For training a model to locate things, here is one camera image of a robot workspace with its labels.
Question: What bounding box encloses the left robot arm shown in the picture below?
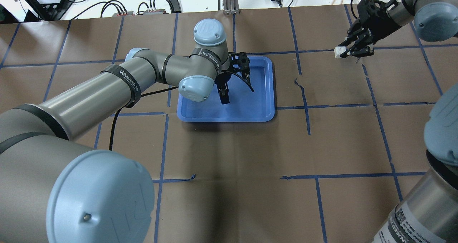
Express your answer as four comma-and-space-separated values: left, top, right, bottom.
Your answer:
1, 19, 251, 243

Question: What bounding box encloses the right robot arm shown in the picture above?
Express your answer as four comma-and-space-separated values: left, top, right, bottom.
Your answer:
334, 0, 457, 243

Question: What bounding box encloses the white block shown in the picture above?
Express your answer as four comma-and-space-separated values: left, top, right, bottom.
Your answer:
334, 46, 348, 58

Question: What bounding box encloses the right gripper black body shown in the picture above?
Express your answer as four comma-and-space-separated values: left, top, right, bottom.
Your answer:
348, 0, 401, 45

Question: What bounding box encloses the black power adapter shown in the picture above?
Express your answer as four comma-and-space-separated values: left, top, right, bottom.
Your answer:
169, 0, 181, 13

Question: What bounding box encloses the blue plastic tray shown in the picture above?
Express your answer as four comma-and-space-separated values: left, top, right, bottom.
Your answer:
177, 56, 275, 122

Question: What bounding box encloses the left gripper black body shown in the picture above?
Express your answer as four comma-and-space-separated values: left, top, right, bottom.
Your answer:
215, 52, 250, 85

